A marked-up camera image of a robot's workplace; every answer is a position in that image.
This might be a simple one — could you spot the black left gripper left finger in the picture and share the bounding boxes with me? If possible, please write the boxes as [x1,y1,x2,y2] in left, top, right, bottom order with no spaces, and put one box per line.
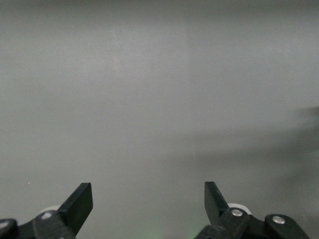
[0,182,94,239]

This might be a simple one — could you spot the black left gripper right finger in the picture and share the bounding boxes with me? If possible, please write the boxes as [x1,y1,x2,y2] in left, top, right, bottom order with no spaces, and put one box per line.
[193,181,310,239]

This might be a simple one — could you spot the dark grey table mat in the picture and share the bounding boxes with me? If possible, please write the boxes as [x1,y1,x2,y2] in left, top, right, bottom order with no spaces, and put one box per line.
[0,0,319,239]

